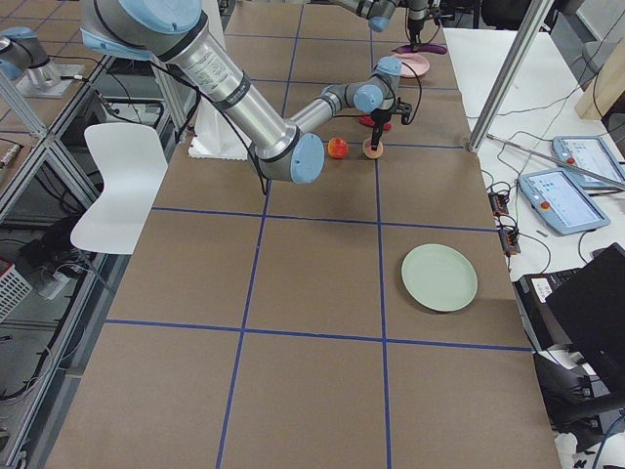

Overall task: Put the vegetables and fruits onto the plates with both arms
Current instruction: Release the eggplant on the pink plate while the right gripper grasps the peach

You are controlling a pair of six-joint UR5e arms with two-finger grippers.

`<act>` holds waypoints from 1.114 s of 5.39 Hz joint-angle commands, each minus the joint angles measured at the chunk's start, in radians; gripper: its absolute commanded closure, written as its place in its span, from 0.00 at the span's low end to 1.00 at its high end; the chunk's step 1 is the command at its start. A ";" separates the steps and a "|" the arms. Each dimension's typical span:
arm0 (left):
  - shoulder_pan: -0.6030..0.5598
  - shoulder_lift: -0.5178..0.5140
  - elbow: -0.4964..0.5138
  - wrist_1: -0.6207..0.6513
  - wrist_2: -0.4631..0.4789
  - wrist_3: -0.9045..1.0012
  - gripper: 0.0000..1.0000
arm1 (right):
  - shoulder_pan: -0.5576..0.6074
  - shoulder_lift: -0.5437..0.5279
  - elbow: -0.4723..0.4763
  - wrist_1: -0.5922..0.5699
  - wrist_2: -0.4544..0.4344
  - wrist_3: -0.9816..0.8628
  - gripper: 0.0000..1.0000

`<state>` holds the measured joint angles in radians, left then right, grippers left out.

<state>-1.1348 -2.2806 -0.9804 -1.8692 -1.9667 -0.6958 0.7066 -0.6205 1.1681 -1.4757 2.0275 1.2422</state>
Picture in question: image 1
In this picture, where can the blue teach pendant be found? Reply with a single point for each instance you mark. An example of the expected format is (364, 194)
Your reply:
(589, 153)
(561, 203)

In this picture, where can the orange terminal block strip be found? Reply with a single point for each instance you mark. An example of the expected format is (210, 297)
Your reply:
(506, 225)

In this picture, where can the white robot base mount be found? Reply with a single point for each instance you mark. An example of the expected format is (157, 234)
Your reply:
(213, 137)

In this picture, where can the white wire basket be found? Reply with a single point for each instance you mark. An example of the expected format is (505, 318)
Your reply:
(14, 288)

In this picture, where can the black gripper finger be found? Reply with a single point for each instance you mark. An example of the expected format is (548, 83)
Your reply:
(376, 135)

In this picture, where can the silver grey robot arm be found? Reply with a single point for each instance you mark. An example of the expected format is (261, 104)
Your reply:
(177, 32)
(379, 13)

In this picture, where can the pink plate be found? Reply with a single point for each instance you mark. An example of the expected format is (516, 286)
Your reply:
(413, 65)

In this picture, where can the blue teach pendant near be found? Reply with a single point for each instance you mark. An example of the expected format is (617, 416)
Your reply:
(561, 203)

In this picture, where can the white plastic chair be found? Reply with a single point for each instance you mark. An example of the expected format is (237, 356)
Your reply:
(132, 164)

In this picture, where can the purple eggplant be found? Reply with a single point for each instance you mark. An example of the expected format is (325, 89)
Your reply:
(439, 49)

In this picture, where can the red pomegranate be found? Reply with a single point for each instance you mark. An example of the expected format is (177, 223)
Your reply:
(337, 148)

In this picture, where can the red chili pepper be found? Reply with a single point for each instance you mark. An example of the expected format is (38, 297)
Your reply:
(368, 121)

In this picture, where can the mint green plate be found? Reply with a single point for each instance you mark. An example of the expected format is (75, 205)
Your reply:
(439, 277)

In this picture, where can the yellow pink peach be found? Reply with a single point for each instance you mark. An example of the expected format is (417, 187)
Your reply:
(370, 151)

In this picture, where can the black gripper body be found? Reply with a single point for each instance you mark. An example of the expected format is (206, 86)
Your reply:
(415, 25)
(380, 116)

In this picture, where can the black laptop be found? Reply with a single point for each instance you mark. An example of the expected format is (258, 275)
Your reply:
(583, 308)

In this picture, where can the blue teach pendant far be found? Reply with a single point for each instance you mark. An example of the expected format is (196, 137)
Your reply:
(589, 153)

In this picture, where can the aluminium frame post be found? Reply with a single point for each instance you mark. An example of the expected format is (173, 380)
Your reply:
(530, 25)

